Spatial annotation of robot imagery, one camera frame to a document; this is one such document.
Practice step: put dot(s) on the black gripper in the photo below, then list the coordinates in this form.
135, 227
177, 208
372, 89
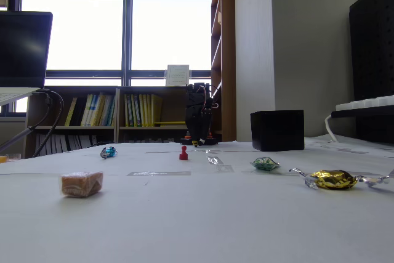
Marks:
196, 122

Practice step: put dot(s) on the red pawn piece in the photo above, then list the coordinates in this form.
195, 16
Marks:
183, 153

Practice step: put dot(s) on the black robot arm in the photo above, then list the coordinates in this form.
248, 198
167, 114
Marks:
198, 96

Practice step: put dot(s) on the black box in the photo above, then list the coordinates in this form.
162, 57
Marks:
277, 130

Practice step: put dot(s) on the crumpled clear wrapper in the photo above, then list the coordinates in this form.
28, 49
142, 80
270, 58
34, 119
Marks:
215, 159

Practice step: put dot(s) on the thin yellow book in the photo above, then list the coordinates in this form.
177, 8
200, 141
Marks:
71, 112
170, 123

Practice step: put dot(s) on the thick yellow book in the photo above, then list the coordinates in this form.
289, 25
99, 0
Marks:
157, 109

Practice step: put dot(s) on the low wooden bookshelf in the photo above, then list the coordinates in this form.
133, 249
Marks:
147, 132
70, 130

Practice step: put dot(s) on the clear tape strip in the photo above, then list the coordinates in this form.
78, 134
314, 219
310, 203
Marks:
158, 173

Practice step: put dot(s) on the white paper sign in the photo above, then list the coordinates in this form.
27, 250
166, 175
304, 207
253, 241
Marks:
177, 75

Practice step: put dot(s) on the green wrapped candy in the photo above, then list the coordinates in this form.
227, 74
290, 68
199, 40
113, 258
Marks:
264, 164

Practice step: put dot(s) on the tall wooden bookshelf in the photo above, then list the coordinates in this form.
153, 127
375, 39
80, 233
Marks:
227, 59

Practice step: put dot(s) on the white paper table cover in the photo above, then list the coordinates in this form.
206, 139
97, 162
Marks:
197, 220

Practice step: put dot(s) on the blue wrapped candy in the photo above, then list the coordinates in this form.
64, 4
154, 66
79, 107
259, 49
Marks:
108, 152

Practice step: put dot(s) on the brown caramel candy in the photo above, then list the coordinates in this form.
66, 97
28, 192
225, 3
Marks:
80, 184

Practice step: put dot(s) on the gold wrapped candy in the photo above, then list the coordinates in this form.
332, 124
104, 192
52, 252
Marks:
334, 179

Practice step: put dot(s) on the white power strip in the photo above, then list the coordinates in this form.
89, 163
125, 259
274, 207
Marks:
366, 103

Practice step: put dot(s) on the black power strip tray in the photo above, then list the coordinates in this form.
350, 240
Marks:
369, 121

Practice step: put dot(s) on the grey gooseneck rod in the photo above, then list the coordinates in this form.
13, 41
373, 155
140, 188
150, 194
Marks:
15, 139

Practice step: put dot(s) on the black pegboard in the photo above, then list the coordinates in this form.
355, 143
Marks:
372, 44

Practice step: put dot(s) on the small orange container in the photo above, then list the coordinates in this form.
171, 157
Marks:
7, 158

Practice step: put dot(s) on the black laptop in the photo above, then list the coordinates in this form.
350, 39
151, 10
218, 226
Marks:
23, 47

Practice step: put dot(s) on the dark window frame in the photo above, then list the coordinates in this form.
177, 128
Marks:
127, 35

